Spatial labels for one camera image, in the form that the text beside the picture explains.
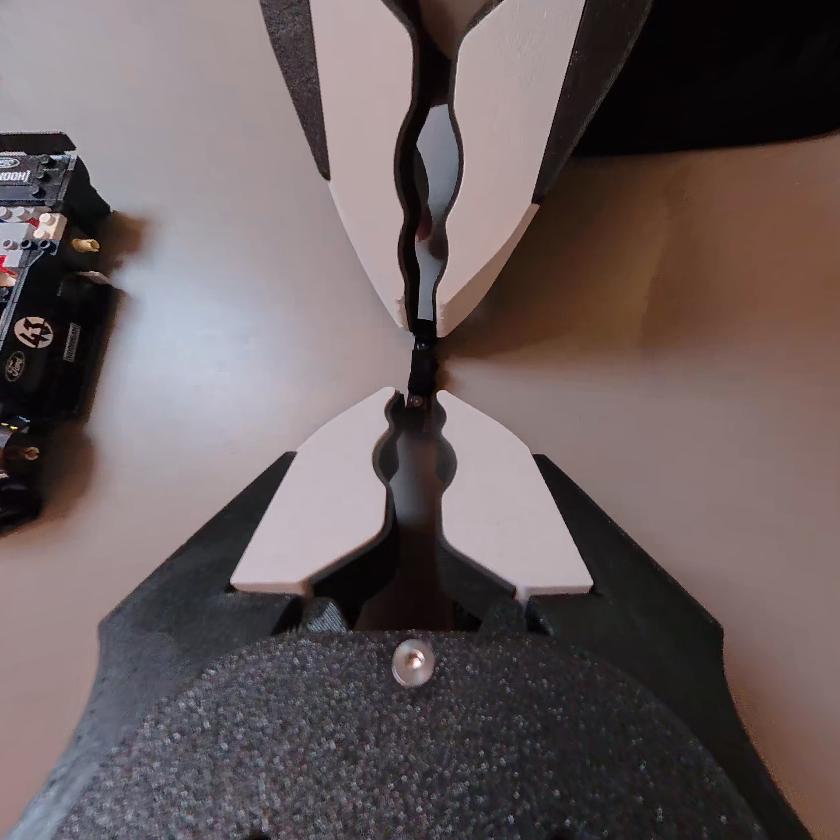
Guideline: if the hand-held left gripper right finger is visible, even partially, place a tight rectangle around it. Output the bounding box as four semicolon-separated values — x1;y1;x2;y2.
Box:
434;390;597;603

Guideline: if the black lego car model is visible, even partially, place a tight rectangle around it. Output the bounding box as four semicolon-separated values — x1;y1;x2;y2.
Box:
0;132;120;534

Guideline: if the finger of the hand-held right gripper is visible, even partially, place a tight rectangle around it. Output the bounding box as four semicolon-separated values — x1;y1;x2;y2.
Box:
309;0;421;330
434;0;589;337

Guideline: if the black mesh pad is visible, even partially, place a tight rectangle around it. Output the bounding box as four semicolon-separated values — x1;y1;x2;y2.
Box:
575;0;840;157

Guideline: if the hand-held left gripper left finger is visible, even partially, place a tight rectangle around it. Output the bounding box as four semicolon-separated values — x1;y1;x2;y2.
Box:
231;388;400;595

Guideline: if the long black lego plate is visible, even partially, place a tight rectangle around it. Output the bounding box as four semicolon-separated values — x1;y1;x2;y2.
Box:
406;322;438;412

